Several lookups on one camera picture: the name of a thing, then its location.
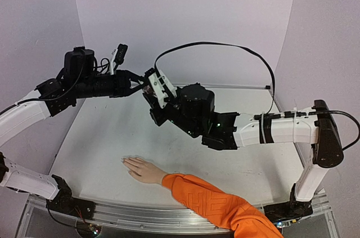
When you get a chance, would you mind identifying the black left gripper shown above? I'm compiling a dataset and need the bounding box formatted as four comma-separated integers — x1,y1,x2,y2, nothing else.
75,69,151,99

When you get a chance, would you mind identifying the nail polish bottle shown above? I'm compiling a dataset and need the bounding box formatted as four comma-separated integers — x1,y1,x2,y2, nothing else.
142,86,154,96

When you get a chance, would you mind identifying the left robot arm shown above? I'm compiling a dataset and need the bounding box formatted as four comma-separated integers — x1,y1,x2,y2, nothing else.
1,44,146,214

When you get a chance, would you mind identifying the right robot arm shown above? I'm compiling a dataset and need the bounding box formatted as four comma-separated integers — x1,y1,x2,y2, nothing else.
143,83,344,203

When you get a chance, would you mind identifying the orange sleeve forearm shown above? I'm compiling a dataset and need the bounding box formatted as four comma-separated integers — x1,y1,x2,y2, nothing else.
162,174,282,237

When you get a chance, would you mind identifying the mannequin hand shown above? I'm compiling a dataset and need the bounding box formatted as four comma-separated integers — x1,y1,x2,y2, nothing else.
122,157,167,185

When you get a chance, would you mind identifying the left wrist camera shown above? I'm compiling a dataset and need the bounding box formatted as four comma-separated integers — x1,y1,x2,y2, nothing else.
110,44,128,75

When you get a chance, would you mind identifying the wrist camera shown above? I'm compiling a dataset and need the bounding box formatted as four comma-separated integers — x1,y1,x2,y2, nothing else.
110,44,128,75
145,68,177,109

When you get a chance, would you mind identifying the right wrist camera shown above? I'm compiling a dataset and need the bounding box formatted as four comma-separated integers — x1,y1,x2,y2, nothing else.
145,68,177,109

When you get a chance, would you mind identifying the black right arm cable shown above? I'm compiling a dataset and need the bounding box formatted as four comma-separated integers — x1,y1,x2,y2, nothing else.
154,41,277,115

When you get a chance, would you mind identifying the aluminium table rail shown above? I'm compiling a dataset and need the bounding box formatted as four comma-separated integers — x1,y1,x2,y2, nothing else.
201,83,272,90

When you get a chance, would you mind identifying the front aluminium frame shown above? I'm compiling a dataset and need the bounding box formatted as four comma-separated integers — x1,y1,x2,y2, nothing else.
16,190,338,238

